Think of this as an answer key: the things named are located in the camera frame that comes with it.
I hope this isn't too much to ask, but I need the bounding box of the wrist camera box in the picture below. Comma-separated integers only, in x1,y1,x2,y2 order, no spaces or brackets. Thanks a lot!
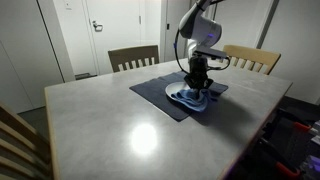
195,46,227,59

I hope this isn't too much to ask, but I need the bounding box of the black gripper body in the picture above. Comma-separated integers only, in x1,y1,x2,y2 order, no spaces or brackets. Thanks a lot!
184,56,213,90

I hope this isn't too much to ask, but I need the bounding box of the dark wooden chair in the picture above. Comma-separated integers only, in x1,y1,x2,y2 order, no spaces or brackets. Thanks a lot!
108,45,159,72

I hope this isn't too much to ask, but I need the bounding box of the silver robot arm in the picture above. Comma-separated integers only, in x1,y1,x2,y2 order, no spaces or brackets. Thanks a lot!
178,0,227,90

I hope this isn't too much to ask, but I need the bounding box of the orange black clamp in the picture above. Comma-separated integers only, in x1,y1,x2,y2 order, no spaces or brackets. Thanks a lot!
276,162,301,180
294,122,312,133

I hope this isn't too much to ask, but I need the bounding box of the white door with handle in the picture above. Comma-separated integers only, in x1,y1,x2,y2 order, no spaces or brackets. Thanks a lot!
85,0,141,74

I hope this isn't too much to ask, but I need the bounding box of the white round plate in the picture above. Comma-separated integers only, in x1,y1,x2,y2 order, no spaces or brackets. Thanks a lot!
165,82,199,105

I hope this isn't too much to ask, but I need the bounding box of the light wooden chair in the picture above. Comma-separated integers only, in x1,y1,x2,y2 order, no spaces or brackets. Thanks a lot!
223,45,281,75

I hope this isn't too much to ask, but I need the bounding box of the blue towel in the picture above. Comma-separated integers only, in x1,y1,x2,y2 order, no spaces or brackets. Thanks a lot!
171,89,217,112

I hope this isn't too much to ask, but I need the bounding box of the wall light switch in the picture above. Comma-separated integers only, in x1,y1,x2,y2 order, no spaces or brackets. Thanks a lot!
64,0,72,10

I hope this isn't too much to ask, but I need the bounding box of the dark blue placemat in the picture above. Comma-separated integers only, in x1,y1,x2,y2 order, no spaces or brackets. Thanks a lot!
130,72,228,122

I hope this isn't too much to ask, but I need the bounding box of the near wooden chair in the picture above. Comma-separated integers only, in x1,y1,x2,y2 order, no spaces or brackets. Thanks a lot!
0,104,53,180

